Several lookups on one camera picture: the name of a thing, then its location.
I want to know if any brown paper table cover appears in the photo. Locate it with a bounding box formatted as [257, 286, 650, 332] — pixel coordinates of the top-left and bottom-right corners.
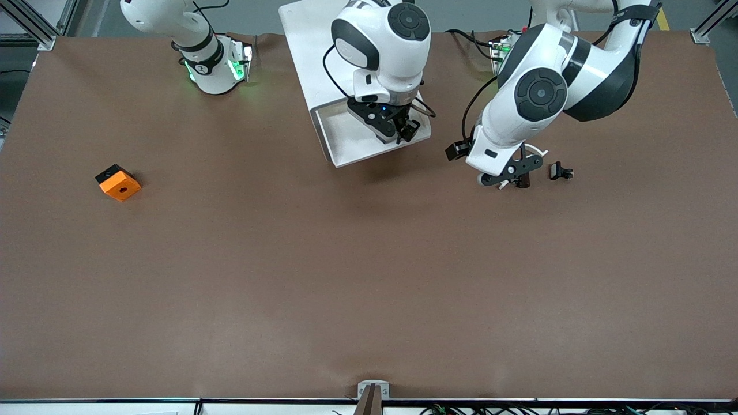
[0, 30, 738, 401]

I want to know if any orange box with hole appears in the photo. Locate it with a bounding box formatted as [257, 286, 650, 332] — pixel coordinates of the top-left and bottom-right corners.
[95, 164, 142, 202]

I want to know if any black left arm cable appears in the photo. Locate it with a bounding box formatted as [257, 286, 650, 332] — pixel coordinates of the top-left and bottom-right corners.
[461, 75, 499, 145]

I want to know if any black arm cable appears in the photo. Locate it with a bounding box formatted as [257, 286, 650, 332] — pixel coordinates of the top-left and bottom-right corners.
[322, 43, 436, 119]
[461, 75, 499, 145]

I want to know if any white curved plastic ring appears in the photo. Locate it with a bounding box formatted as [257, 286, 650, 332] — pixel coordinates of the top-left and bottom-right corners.
[499, 144, 549, 191]

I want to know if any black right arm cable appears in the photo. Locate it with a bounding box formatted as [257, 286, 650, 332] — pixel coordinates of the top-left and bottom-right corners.
[322, 43, 436, 119]

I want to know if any black base cable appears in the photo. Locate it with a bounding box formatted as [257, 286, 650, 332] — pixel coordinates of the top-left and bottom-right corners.
[445, 29, 498, 61]

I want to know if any grey metal bracket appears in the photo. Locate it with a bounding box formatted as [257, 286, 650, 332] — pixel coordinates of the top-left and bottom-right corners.
[357, 380, 390, 399]

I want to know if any cable bundle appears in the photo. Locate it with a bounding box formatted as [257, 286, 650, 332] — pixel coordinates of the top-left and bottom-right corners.
[420, 402, 738, 415]

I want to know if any aluminium frame profile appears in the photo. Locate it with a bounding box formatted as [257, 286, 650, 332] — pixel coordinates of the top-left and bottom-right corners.
[0, 0, 78, 51]
[691, 0, 738, 44]

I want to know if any white table edge rail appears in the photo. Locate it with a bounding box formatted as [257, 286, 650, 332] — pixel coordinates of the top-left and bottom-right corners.
[0, 398, 738, 415]

